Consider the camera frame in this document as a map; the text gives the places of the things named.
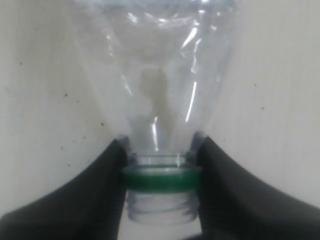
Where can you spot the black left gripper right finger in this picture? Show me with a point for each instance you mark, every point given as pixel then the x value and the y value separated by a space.
pixel 236 205

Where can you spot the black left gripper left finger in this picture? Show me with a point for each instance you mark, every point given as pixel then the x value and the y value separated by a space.
pixel 89 207

